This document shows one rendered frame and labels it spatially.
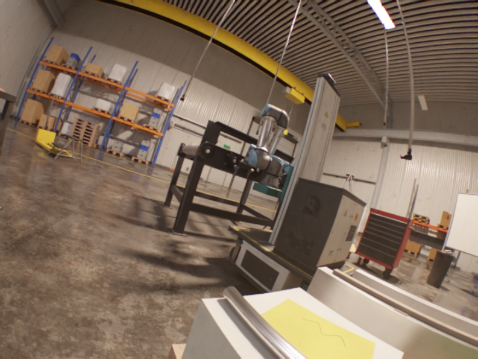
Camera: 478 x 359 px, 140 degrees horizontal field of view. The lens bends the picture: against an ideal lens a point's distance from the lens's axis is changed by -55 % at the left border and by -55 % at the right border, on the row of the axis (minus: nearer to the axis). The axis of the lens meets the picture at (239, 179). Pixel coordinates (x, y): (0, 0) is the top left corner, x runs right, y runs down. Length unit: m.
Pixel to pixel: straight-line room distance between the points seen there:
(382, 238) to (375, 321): 2.79
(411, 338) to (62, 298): 1.15
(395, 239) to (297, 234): 2.22
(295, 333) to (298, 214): 0.98
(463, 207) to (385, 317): 4.79
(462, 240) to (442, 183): 6.77
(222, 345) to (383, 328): 0.38
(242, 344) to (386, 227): 3.08
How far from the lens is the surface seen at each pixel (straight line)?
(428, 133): 11.87
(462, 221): 5.17
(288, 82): 10.17
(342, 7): 9.33
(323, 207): 1.17
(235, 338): 0.29
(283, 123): 1.62
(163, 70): 11.71
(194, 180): 1.87
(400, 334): 0.54
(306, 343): 0.34
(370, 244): 3.34
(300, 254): 1.23
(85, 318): 0.93
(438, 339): 0.54
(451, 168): 11.79
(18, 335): 0.89
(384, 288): 0.79
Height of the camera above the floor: 0.70
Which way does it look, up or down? level
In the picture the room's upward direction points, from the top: 18 degrees clockwise
